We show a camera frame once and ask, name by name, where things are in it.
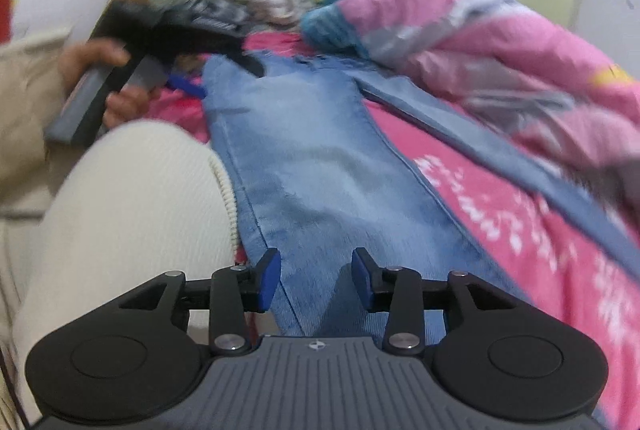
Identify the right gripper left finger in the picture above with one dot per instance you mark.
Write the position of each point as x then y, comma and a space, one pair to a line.
249, 288

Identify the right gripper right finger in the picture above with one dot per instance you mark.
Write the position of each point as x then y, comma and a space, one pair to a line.
376, 285

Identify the blue denim jeans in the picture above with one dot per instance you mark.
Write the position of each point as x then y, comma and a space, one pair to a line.
320, 169

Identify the cream knit sweater sleeve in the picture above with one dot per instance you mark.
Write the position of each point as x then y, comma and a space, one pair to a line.
146, 199

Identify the pink floral bed sheet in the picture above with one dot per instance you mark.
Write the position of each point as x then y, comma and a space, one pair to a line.
520, 234

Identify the pink grey quilt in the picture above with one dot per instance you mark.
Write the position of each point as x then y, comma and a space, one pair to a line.
531, 80

